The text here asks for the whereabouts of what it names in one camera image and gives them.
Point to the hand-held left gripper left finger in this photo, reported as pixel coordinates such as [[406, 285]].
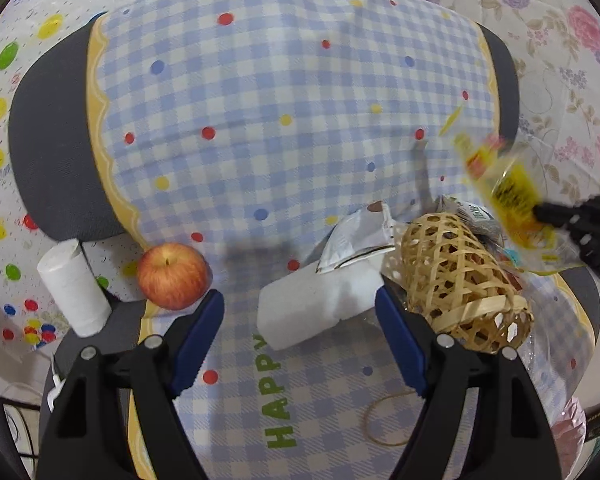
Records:
[[202, 332]]

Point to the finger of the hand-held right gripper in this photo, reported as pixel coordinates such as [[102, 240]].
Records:
[[597, 255], [555, 212]]

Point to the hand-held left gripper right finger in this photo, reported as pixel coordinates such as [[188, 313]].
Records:
[[399, 340]]

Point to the yellow clear plastic wrapper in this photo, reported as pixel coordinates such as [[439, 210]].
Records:
[[515, 195]]

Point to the white green wrapper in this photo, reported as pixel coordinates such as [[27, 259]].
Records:
[[472, 212]]

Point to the woven bamboo basket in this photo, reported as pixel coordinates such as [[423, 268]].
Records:
[[460, 280]]

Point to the red apple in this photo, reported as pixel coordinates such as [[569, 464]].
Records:
[[174, 276]]

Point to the tan rubber band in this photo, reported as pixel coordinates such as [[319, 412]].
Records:
[[367, 427]]

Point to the white tissue pack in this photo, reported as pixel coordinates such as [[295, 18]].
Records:
[[310, 305]]

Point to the silver foil wrapper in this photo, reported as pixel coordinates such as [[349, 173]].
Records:
[[352, 240]]

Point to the white toilet paper roll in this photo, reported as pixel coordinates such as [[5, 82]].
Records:
[[72, 285]]

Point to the pink plastic bag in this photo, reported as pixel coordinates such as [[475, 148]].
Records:
[[567, 430]]

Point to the blue checkered dotted blanket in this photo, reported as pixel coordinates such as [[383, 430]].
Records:
[[280, 85]]

